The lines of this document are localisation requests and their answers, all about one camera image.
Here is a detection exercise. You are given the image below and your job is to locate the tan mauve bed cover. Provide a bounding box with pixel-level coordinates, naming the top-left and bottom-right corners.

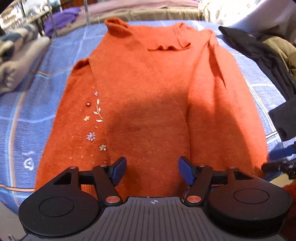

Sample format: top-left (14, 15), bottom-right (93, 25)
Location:
top-left (57, 1), bottom-right (201, 36)

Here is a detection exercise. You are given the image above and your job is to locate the blue checked bed sheet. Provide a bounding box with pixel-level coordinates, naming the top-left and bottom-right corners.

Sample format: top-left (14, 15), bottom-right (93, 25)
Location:
top-left (1, 20), bottom-right (295, 213)

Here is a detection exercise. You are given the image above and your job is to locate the orange knit sweater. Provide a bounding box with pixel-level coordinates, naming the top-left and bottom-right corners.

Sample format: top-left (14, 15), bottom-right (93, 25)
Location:
top-left (36, 18), bottom-right (267, 197)

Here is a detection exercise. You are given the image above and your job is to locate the folded grey checked blanket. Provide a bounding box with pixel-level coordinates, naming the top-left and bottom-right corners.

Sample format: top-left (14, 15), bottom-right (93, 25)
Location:
top-left (1, 24), bottom-right (51, 94)

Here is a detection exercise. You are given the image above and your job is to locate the purple folded garment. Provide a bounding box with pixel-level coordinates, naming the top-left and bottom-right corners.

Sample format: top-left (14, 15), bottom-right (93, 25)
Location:
top-left (44, 7), bottom-right (81, 37)

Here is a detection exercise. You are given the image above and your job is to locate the dark navy garment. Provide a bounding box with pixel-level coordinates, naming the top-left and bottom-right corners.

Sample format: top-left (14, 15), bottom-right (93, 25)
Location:
top-left (269, 95), bottom-right (296, 141)

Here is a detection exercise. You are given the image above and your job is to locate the black garment pile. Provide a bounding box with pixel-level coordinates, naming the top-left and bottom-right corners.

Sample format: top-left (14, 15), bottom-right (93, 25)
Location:
top-left (218, 26), bottom-right (295, 100)

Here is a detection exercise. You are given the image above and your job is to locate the olive green garment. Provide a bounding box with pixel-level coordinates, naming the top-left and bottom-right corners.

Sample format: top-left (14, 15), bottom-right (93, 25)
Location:
top-left (260, 35), bottom-right (295, 79)

